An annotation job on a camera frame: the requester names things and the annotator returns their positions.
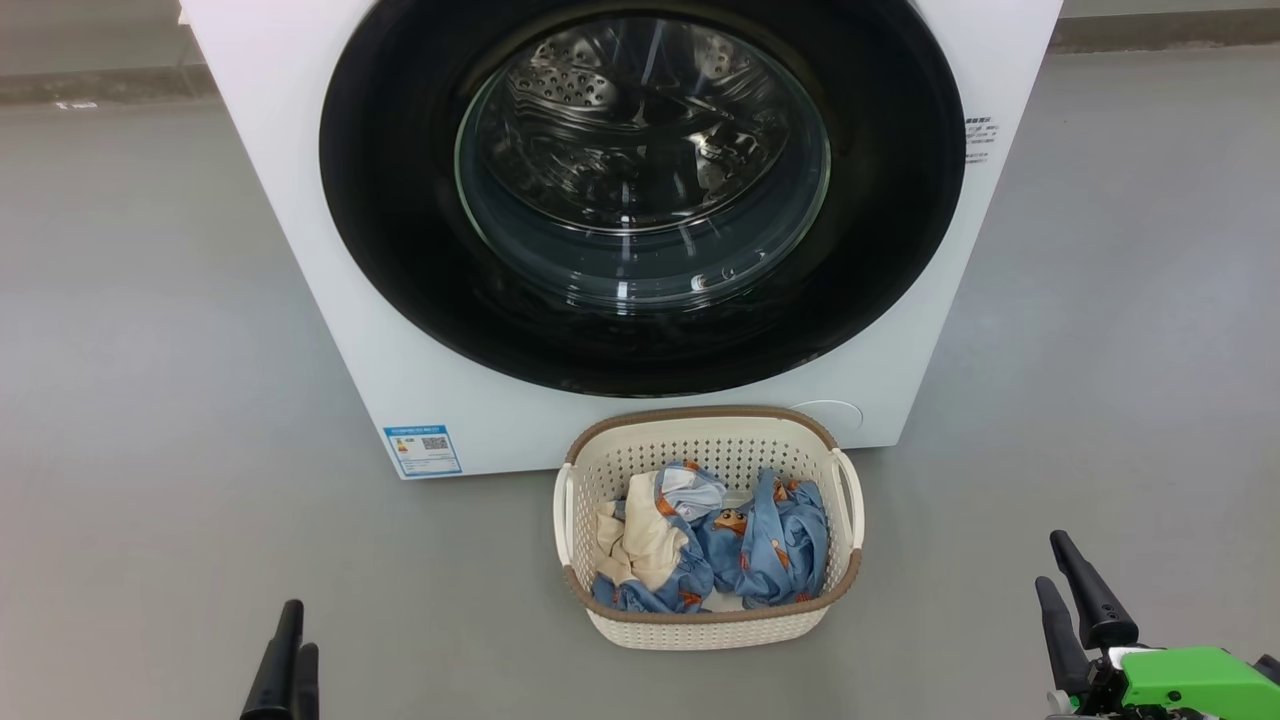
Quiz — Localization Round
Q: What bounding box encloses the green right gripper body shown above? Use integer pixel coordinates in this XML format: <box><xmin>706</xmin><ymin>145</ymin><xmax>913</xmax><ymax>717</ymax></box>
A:
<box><xmin>1048</xmin><ymin>645</ymin><xmax>1280</xmax><ymax>720</ymax></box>

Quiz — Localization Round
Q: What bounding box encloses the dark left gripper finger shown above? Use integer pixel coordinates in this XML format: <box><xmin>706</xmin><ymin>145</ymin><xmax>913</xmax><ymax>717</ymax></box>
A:
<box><xmin>240</xmin><ymin>600</ymin><xmax>304</xmax><ymax>720</ymax></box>
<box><xmin>292</xmin><ymin>643</ymin><xmax>321</xmax><ymax>720</ymax></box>

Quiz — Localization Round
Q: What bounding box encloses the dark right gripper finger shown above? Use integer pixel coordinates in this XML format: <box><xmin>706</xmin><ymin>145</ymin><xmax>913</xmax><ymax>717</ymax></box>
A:
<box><xmin>1035</xmin><ymin>577</ymin><xmax>1091</xmax><ymax>696</ymax></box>
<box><xmin>1050</xmin><ymin>530</ymin><xmax>1139</xmax><ymax>651</ymax></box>

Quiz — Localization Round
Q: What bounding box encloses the blue patterned clothing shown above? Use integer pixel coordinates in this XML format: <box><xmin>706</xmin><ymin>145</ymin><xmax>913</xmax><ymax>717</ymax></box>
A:
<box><xmin>592</xmin><ymin>460</ymin><xmax>831</xmax><ymax>613</ymax></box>

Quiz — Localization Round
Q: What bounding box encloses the cream cloth garment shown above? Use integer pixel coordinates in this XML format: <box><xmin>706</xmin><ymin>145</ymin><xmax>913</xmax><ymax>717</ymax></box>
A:
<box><xmin>595</xmin><ymin>470</ymin><xmax>693</xmax><ymax>591</ymax></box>

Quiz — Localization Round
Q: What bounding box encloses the round black glass washer door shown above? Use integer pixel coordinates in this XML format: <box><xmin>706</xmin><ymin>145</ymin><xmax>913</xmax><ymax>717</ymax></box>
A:
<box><xmin>320</xmin><ymin>0</ymin><xmax>967</xmax><ymax>398</ymax></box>

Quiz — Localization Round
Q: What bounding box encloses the white front-load washing machine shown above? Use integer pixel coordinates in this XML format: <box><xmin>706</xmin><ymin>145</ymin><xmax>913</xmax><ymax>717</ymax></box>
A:
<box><xmin>180</xmin><ymin>0</ymin><xmax>1063</xmax><ymax>481</ymax></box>

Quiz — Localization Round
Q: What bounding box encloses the perforated steel washer drum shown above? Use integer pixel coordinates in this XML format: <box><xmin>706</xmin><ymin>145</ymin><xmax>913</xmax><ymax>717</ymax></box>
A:
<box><xmin>455</xmin><ymin>15</ymin><xmax>831</xmax><ymax>306</ymax></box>

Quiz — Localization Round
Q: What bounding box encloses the blue energy label sticker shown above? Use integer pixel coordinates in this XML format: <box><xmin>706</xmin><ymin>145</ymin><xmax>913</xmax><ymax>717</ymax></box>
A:
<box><xmin>383</xmin><ymin>426</ymin><xmax>463</xmax><ymax>479</ymax></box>

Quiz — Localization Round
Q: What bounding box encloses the round filter access cover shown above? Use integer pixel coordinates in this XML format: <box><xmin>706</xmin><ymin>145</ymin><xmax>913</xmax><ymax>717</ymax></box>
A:
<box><xmin>790</xmin><ymin>400</ymin><xmax>863</xmax><ymax>449</ymax></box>

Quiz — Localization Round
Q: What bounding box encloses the cream perforated laundry basket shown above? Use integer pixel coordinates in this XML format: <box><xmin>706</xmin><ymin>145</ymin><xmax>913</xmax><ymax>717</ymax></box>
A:
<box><xmin>553</xmin><ymin>405</ymin><xmax>865</xmax><ymax>651</ymax></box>

